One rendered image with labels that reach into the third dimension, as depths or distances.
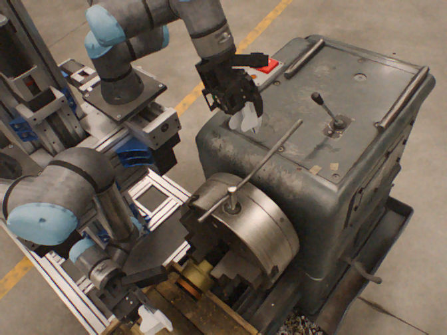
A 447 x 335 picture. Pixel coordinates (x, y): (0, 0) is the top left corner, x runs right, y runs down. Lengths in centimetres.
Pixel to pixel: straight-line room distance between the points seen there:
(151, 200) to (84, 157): 143
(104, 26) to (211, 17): 20
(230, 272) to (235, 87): 45
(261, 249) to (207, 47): 46
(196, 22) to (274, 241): 51
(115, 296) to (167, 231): 112
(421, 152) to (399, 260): 82
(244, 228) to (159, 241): 126
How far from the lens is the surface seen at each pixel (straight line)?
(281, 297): 117
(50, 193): 80
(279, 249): 91
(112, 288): 102
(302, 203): 90
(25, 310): 249
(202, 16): 69
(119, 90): 132
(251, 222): 87
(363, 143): 98
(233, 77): 76
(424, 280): 225
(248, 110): 79
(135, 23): 76
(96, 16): 76
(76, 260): 109
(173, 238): 207
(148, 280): 100
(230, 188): 80
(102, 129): 142
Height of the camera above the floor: 197
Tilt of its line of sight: 50 degrees down
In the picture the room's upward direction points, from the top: 11 degrees counter-clockwise
